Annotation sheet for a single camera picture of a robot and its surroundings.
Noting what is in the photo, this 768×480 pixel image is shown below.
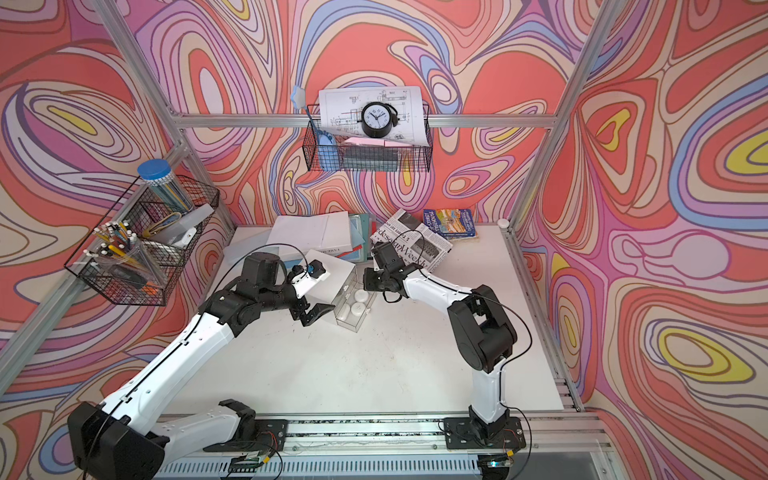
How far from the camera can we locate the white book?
109 cm

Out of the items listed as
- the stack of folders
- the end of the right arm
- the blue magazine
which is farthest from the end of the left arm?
the blue magazine

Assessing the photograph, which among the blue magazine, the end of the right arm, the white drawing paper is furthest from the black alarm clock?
the blue magazine

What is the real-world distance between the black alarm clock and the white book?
0.40m

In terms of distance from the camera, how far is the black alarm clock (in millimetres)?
801

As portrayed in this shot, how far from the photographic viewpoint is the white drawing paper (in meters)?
0.85

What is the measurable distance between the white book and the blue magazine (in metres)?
0.33

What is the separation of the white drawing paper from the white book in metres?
0.38

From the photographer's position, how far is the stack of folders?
3.57ft

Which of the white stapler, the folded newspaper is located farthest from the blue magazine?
the white stapler

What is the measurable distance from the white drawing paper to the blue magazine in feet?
1.29

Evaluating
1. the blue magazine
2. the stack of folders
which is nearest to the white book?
the stack of folders
